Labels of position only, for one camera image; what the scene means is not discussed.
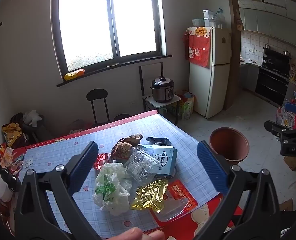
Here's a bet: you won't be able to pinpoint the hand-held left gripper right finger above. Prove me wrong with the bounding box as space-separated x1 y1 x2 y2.
195 141 281 240

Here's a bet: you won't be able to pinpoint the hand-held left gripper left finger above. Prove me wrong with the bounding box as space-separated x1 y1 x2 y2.
14 141 101 240

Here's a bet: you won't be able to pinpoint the brown plastic basin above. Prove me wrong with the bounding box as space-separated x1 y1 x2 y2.
209 127 249 162

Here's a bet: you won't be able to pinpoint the white plastic bag green print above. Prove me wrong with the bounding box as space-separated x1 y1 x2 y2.
93 162 133 215

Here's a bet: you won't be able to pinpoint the red packet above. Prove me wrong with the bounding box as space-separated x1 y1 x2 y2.
152 179 198 222

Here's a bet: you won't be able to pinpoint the blue cardboard box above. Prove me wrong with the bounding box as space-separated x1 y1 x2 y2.
140 144 178 179

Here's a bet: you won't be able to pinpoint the clear plastic container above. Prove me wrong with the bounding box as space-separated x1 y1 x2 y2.
125 146 161 188

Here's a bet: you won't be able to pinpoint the gold foil packet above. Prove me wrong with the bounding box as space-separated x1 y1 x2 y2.
130 179 169 212

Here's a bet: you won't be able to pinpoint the person's left hand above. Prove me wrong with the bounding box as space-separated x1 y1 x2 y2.
108 227 165 240

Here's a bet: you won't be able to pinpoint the red silver wrapper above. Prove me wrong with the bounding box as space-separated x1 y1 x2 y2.
93 153 113 170

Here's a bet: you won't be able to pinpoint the black integrated stove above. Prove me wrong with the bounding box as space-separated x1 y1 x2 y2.
255 45 292 107

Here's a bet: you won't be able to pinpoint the crumpled brown paper bag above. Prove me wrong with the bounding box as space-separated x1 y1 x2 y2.
110 134 144 160

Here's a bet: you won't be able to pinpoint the dark bag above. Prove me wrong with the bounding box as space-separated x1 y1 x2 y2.
9 112 54 144

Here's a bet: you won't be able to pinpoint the dark blue foil wrapper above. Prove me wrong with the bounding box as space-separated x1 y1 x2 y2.
145 137 172 147

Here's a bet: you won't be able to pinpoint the dark round stool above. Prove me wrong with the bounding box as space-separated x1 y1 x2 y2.
113 114 131 122

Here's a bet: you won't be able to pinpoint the white crumpled plastic bag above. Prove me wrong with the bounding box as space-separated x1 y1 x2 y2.
22 110 43 127

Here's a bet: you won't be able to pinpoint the black round-back chair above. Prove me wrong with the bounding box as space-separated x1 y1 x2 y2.
86 89 110 125

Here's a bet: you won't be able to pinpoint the blue plaid tablecloth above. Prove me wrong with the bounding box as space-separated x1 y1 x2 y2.
26 114 221 238

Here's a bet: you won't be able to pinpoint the person's dark clothing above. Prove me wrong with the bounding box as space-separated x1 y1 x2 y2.
279 187 296 240

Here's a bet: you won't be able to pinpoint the cream refrigerator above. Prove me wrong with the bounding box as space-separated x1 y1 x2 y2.
188 26 232 119

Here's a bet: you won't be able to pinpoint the yellow snack bag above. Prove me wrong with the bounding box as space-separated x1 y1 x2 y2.
2 122 23 147

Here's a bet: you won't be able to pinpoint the pile of snack packets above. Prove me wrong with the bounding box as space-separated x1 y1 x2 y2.
0 144 26 173

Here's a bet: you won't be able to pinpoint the small white table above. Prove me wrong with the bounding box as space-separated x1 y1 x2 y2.
145 95 181 124

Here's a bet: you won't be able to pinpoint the white round object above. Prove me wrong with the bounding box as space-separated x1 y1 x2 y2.
0 174 14 202

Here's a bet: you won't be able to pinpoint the grey kitchen cabinets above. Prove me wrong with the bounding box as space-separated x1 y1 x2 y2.
239 7 296 40

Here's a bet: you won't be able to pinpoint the silver pressure cooker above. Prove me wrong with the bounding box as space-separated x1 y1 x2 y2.
151 76 175 103

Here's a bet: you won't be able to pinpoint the yellow snack packet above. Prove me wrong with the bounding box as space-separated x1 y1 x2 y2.
64 69 85 81

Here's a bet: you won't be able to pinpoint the red printed cloth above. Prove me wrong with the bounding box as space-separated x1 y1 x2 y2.
183 27 212 68

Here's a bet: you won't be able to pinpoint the clear plastic bag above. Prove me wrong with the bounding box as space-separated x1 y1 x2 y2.
214 8 225 28

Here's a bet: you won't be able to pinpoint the stack of clear containers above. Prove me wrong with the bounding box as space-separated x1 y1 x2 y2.
203 9 215 27

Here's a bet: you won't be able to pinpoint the dark framed window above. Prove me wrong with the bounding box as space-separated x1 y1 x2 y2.
51 0 172 87

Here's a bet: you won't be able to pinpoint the black metal frame chair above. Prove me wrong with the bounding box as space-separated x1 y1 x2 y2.
138 62 163 110

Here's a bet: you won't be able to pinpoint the wooden door frame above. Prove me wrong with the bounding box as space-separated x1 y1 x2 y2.
224 0 244 110

